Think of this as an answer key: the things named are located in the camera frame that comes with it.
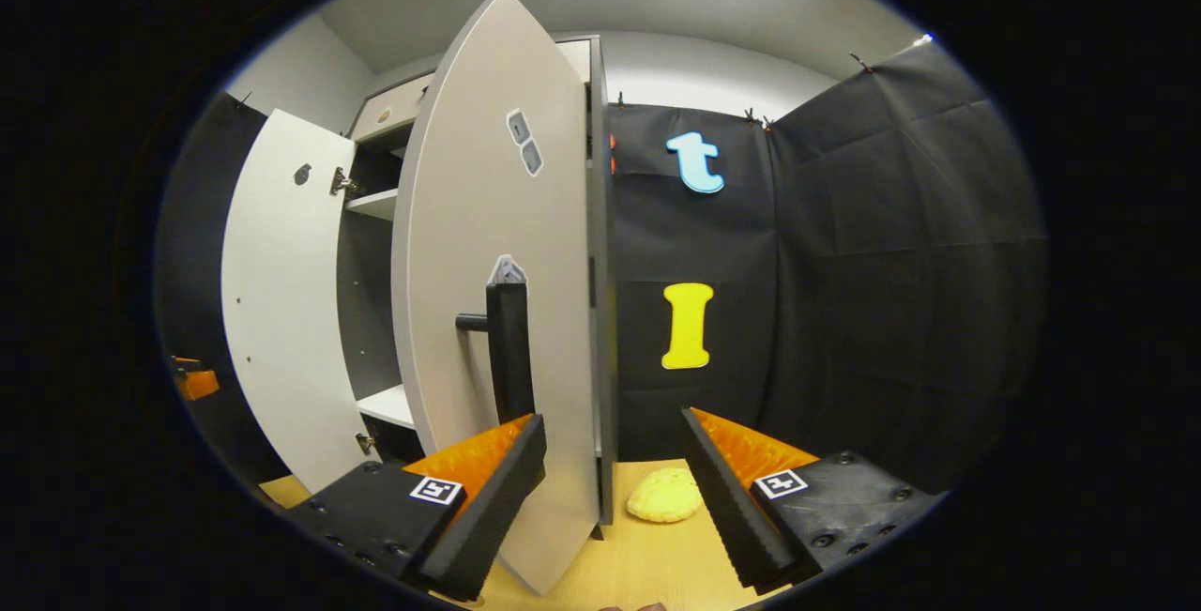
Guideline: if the black door handle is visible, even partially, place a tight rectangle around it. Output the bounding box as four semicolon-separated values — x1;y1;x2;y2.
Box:
455;283;537;426

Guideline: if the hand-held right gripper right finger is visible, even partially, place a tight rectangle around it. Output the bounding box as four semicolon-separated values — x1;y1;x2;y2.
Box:
680;406;946;596

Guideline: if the white cabinet door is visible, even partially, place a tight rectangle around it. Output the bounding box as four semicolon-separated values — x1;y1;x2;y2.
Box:
390;0;601;596
220;108;374;495

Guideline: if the white cabinet shelf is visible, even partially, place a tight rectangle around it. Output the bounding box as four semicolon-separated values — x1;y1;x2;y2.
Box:
344;187;400;222

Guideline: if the grey and white cabinet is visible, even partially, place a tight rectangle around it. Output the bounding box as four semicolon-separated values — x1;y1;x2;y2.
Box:
336;34;620;527

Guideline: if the white cabinet drawer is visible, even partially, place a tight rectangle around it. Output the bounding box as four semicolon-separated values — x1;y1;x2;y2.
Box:
349;37;594;143

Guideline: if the black backdrop cloth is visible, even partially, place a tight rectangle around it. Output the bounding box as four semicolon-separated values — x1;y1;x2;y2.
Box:
155;34;1050;499

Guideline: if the yellow bun-shaped object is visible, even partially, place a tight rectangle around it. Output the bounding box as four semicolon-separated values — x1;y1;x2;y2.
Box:
626;467;705;525

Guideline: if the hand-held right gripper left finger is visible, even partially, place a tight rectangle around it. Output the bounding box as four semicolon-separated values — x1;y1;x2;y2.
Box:
284;413;549;603

